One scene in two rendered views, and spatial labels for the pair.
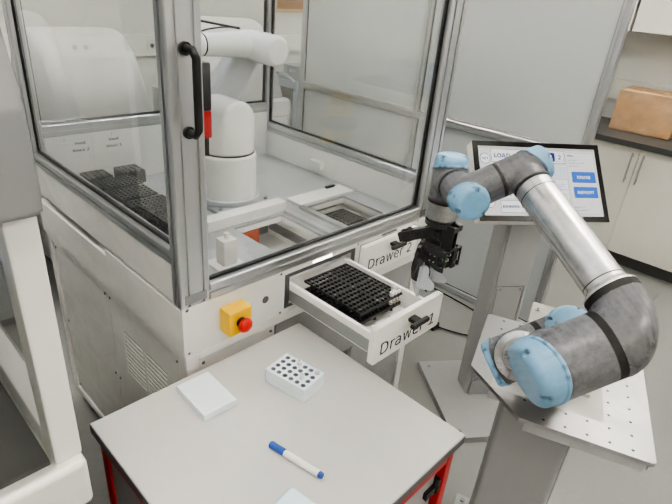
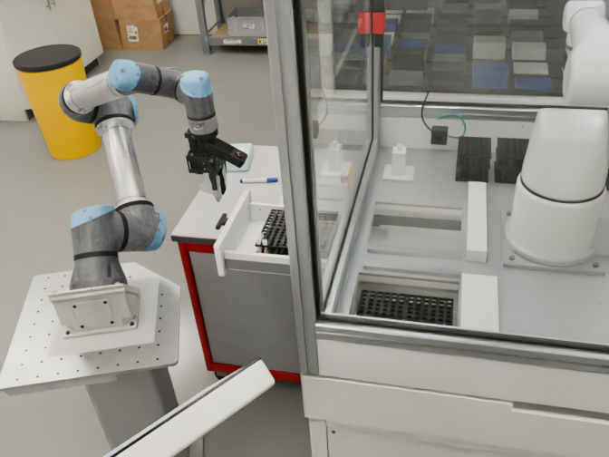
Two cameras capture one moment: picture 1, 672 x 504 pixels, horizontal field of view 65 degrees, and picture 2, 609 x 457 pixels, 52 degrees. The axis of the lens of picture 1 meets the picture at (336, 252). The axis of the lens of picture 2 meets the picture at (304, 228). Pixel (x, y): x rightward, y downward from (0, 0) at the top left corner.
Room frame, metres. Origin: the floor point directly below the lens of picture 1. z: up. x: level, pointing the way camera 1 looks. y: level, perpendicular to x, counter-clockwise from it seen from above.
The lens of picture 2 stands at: (2.57, -0.69, 1.93)
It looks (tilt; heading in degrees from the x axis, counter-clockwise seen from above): 36 degrees down; 153
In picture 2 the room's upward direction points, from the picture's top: 5 degrees counter-clockwise
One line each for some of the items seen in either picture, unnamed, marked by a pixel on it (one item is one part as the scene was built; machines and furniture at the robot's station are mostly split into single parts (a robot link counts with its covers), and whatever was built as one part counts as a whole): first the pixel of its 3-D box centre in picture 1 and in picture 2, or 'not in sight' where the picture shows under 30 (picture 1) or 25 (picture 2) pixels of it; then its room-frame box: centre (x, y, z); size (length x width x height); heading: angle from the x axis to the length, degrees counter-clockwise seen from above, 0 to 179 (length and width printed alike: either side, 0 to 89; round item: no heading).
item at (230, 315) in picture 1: (236, 318); not in sight; (1.12, 0.24, 0.88); 0.07 x 0.05 x 0.07; 138
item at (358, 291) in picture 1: (351, 295); (301, 238); (1.30, -0.06, 0.87); 0.22 x 0.18 x 0.06; 48
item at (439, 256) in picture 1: (439, 242); (205, 150); (1.13, -0.24, 1.14); 0.09 x 0.08 x 0.12; 48
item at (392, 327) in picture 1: (406, 325); (235, 231); (1.16, -0.21, 0.87); 0.29 x 0.02 x 0.11; 138
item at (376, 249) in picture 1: (389, 250); not in sight; (1.61, -0.18, 0.87); 0.29 x 0.02 x 0.11; 138
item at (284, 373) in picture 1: (294, 376); not in sight; (1.03, 0.07, 0.78); 0.12 x 0.08 x 0.04; 57
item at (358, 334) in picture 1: (349, 296); (304, 239); (1.30, -0.05, 0.86); 0.40 x 0.26 x 0.06; 48
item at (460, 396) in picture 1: (504, 307); not in sight; (1.90, -0.73, 0.51); 0.50 x 0.45 x 1.02; 11
